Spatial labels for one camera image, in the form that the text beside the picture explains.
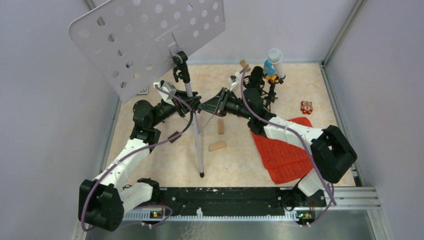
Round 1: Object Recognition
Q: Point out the playing card box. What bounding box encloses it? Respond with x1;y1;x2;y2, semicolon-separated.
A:
137;87;149;96

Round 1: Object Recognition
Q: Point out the white tube on tripod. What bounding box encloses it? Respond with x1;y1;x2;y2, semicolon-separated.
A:
267;48;286;79

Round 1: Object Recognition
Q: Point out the black microphone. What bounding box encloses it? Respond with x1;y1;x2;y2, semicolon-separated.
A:
243;66;265;96

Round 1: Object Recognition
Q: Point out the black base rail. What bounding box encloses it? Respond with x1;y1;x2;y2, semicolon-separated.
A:
141;187;327;217

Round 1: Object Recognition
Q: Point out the black mic tripod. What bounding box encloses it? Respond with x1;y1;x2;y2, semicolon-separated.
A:
261;80;278;112

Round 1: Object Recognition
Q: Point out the light wooden block middle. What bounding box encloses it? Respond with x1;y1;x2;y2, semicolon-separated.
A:
217;118;225;135

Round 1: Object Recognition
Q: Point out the light wooden block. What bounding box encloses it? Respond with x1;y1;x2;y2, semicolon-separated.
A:
217;118;225;135
208;141;227;152

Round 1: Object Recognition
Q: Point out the wooden block at back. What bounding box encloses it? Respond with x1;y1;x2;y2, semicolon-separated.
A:
239;59;251;72

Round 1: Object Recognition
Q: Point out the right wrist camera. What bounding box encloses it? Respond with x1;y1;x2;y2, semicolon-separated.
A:
228;71;243;92

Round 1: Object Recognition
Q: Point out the red owl toy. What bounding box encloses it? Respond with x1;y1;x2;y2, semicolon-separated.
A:
300;100;314;115

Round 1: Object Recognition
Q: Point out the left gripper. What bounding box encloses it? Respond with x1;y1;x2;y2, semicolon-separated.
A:
149;88;201;127

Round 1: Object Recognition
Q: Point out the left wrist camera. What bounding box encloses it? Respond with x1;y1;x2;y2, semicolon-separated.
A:
153;80;177;106

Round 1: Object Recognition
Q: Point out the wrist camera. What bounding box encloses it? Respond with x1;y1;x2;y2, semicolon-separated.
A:
228;71;243;92
153;80;177;106

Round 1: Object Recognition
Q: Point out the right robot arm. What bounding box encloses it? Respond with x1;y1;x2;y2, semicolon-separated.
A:
198;88;358;206

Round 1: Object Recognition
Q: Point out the dark brown block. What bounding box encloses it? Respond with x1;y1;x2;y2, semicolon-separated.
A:
167;131;181;142

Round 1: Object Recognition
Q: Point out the white music stand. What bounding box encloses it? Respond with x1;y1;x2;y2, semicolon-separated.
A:
67;0;227;179

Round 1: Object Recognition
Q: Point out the blue yellow toy block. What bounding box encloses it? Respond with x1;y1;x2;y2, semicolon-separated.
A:
263;60;279;84

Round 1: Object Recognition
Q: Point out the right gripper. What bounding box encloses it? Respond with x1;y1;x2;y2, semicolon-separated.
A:
198;87;253;120

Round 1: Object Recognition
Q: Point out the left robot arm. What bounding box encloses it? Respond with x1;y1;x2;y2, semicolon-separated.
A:
78;95;201;232

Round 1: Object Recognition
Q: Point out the light wooden block front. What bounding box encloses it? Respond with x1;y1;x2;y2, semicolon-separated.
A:
208;141;227;152

